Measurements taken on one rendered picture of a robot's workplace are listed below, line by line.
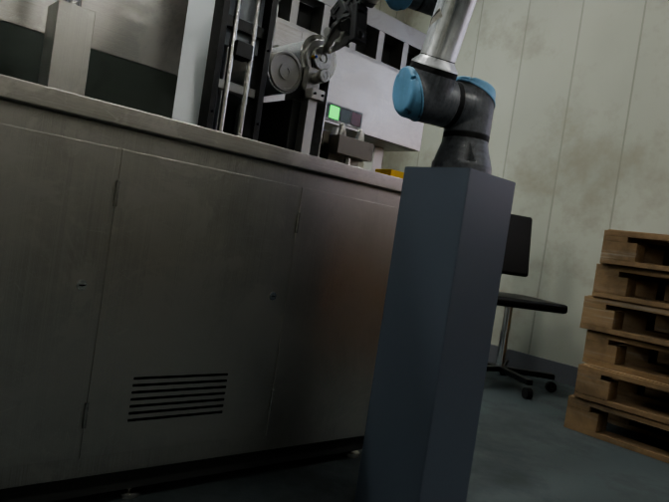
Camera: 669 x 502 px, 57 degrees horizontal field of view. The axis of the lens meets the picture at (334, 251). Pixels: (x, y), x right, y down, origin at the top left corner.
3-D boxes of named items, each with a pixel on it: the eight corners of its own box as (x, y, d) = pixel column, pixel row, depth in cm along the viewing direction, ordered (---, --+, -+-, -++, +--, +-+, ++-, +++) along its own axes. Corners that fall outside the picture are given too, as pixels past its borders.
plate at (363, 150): (336, 152, 199) (339, 133, 198) (267, 152, 229) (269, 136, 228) (371, 161, 209) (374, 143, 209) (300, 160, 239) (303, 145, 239)
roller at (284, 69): (267, 85, 182) (273, 45, 182) (223, 92, 201) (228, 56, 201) (299, 96, 190) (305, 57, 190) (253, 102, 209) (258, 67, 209)
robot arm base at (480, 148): (502, 180, 154) (508, 140, 153) (467, 169, 143) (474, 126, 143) (453, 178, 165) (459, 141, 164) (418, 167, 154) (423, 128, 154)
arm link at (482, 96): (500, 137, 151) (509, 84, 151) (456, 126, 145) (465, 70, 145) (470, 141, 162) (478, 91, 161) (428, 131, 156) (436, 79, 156)
